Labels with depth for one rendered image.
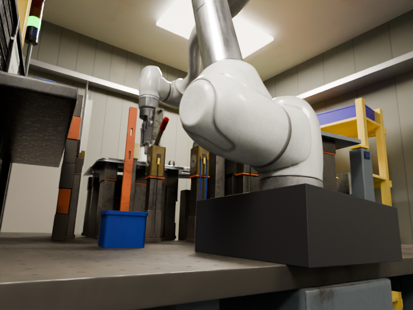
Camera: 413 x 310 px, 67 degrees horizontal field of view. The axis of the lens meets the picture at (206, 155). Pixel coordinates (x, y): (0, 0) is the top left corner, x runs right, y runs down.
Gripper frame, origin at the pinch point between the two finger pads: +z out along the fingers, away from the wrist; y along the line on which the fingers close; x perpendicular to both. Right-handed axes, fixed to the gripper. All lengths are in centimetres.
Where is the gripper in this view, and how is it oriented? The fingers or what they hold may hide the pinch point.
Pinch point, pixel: (144, 154)
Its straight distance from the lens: 138.5
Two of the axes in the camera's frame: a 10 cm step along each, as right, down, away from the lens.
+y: -4.5, 1.9, 8.7
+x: -8.9, -1.3, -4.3
